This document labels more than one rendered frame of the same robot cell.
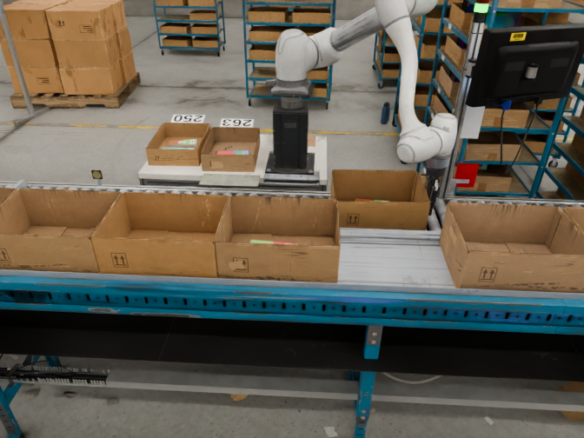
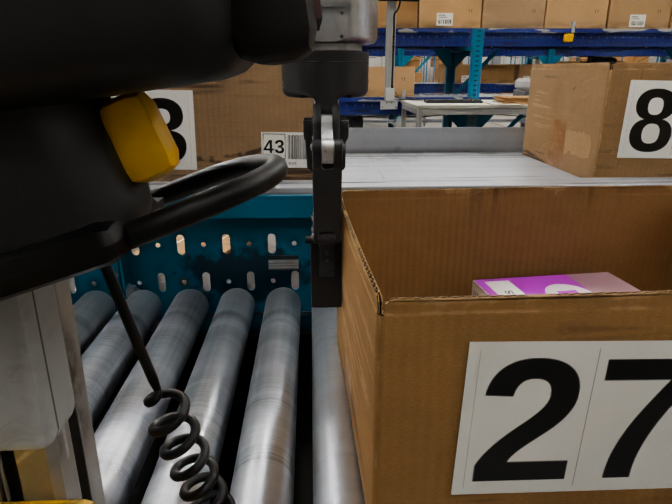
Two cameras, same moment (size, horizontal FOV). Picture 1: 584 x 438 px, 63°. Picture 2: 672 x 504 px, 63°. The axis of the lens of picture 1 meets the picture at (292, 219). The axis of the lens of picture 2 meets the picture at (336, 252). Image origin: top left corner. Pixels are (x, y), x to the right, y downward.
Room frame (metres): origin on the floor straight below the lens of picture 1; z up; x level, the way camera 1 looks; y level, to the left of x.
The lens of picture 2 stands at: (2.23, -0.62, 1.04)
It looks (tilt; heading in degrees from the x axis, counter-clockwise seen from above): 19 degrees down; 175
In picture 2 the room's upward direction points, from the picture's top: straight up
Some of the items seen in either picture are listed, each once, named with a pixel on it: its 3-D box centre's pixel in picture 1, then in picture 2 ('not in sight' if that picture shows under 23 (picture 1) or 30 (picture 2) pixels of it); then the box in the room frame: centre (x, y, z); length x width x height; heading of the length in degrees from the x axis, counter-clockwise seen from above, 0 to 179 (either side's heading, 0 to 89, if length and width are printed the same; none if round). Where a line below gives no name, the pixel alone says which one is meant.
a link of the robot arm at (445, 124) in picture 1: (441, 134); not in sight; (1.73, -0.57, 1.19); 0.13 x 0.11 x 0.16; 131
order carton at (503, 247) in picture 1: (510, 248); (212, 117); (1.29, -0.74, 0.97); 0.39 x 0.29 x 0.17; 87
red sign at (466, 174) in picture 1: (459, 175); not in sight; (2.04, -0.81, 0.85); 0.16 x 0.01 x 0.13; 87
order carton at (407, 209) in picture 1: (376, 202); (569, 316); (1.81, -0.37, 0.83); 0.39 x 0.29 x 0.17; 89
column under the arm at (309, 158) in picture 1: (290, 135); not in sight; (2.37, 0.01, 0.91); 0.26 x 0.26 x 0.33; 87
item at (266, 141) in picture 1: (240, 155); not in sight; (2.50, 0.30, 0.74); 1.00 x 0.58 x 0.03; 87
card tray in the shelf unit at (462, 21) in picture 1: (481, 16); not in sight; (3.13, -1.15, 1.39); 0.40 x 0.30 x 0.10; 175
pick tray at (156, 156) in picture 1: (180, 143); not in sight; (2.51, 0.64, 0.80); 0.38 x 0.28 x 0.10; 179
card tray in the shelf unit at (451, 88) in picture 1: (467, 81); not in sight; (3.13, -1.15, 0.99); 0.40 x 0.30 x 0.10; 175
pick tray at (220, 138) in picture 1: (232, 148); not in sight; (2.45, 0.34, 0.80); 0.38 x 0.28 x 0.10; 179
